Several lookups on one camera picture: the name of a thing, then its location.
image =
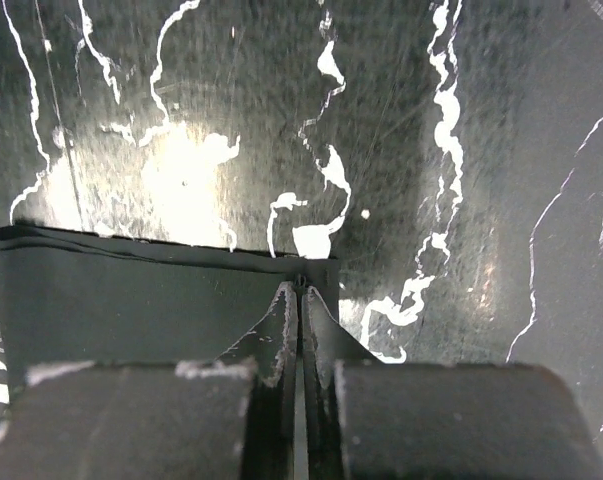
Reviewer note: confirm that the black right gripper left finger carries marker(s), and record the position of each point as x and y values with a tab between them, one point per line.
228	419

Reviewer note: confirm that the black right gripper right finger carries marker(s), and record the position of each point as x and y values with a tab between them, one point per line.
366	419

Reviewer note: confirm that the black underwear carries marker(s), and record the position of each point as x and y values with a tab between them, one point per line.
72	296

